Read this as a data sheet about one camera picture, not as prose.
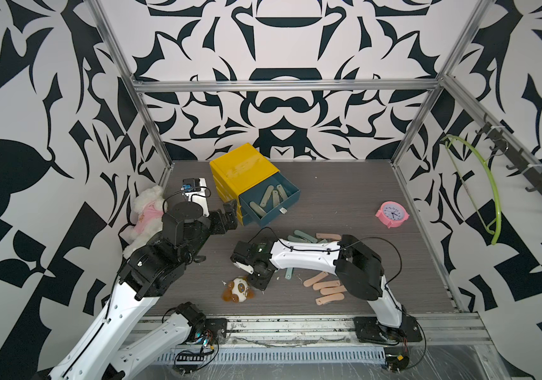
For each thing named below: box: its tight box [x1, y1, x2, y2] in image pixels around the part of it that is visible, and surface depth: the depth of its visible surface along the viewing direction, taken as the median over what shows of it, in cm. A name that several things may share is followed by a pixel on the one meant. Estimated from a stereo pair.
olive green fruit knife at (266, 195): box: [259, 185, 275, 208], surface depth 89 cm
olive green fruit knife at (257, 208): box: [249, 201, 267, 217], surface depth 86 cm
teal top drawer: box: [238, 171, 302, 228], surface depth 88 cm
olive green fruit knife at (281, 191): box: [275, 183, 288, 201], surface depth 91 cm
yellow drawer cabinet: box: [209, 142, 281, 226], surface depth 89 cm
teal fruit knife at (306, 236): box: [293, 229, 318, 244], surface depth 96 cm
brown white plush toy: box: [221, 275, 255, 304], surface depth 81 cm
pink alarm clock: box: [374, 201, 410, 229], surface depth 101 cm
